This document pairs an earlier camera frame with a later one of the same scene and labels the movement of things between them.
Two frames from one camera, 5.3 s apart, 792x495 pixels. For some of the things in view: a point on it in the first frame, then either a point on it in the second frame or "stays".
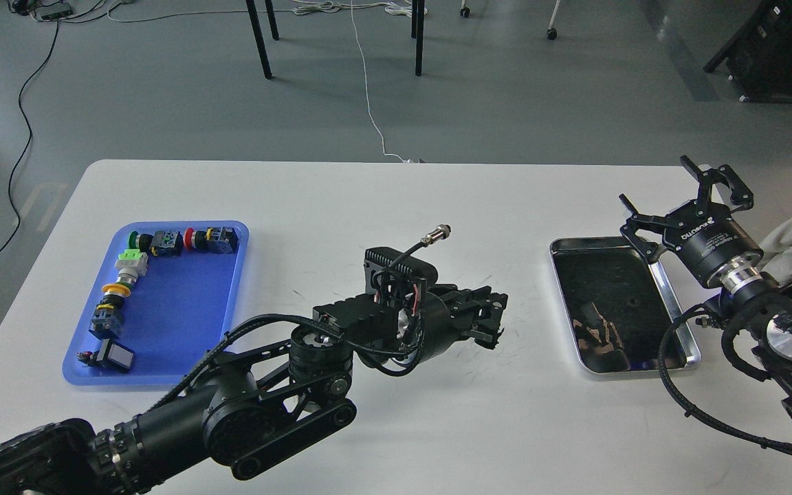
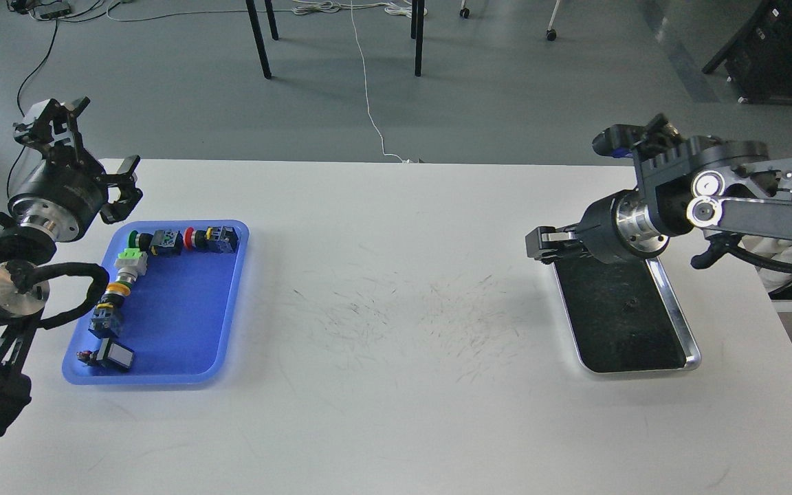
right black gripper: x=701 y=233 → x=598 y=231
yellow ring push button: x=108 y=317 stays
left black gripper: x=449 y=314 → x=67 y=198
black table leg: x=259 y=33 stays
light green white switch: x=130 y=265 stays
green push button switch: x=164 y=243 stays
